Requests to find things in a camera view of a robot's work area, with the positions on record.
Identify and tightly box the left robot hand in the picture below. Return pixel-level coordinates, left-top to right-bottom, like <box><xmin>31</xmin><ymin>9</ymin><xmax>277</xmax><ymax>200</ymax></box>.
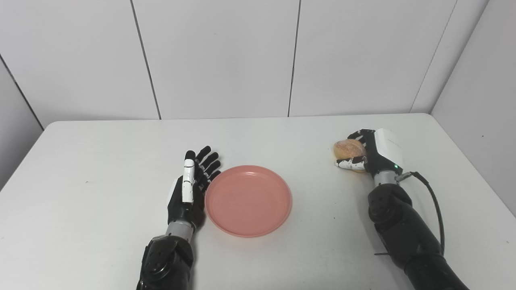
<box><xmin>167</xmin><ymin>145</ymin><xmax>222</xmax><ymax>233</ymax></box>

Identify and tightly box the pink plate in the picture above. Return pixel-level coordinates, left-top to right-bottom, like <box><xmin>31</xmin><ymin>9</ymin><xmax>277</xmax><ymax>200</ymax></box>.
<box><xmin>205</xmin><ymin>165</ymin><xmax>293</xmax><ymax>238</ymax></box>

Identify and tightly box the bread roll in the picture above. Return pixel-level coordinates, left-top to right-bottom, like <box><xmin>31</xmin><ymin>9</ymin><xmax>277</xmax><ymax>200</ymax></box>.
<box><xmin>333</xmin><ymin>139</ymin><xmax>368</xmax><ymax>174</ymax></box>

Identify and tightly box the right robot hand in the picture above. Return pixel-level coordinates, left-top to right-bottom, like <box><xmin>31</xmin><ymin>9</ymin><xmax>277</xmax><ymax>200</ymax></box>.
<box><xmin>335</xmin><ymin>128</ymin><xmax>404</xmax><ymax>176</ymax></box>

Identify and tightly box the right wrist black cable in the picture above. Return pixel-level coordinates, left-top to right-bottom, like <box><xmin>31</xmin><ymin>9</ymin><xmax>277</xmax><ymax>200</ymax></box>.
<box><xmin>374</xmin><ymin>171</ymin><xmax>445</xmax><ymax>257</ymax></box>

